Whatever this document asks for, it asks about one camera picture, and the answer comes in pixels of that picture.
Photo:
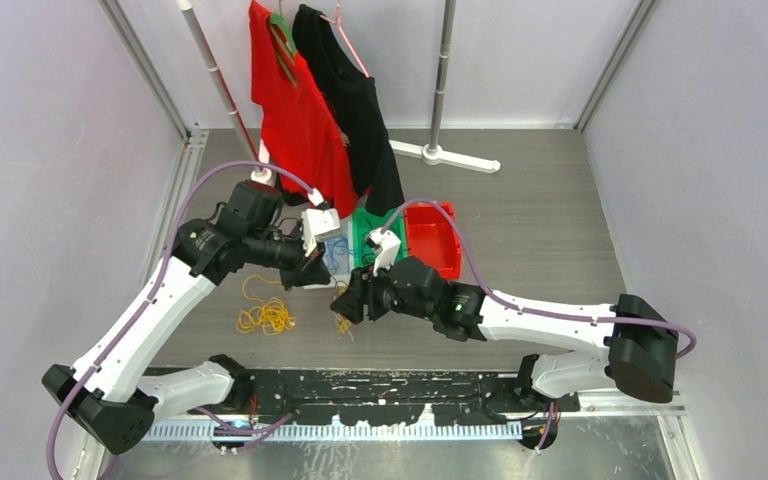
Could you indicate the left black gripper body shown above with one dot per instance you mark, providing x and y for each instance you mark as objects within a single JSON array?
[{"x": 289, "y": 274}]

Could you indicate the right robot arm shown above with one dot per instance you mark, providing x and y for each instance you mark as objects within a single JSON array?
[{"x": 627, "y": 345}]

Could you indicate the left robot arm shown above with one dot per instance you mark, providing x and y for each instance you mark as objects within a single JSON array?
[{"x": 108, "y": 392}]

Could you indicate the red plastic bin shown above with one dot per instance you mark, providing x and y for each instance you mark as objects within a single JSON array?
[{"x": 433, "y": 240}]

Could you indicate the black t-shirt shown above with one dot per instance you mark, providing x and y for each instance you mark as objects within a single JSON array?
[{"x": 352, "y": 98}]

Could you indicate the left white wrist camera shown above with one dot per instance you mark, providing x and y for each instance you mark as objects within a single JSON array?
[{"x": 319, "y": 222}]

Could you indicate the red t-shirt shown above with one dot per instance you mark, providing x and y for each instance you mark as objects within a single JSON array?
[{"x": 298, "y": 128}]

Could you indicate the green clothes hanger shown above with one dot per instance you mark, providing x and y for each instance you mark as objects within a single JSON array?
[{"x": 283, "y": 45}]

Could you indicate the white plastic bin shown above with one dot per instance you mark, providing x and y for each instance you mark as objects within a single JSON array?
[{"x": 339, "y": 255}]

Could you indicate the white slotted cable duct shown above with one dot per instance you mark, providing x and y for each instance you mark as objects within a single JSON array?
[{"x": 202, "y": 429}]

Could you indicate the left rack pole with base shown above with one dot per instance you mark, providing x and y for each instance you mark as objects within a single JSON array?
[{"x": 259, "y": 174}]

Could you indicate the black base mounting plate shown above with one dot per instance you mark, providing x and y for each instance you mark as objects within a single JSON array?
[{"x": 383, "y": 397}]

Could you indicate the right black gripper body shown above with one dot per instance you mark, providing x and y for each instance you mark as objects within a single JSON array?
[{"x": 381, "y": 294}]

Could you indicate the pink clothes hanger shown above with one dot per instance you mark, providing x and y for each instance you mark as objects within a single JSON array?
[{"x": 336, "y": 22}]

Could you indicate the green plastic bin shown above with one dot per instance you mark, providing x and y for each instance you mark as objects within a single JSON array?
[{"x": 363, "y": 223}]

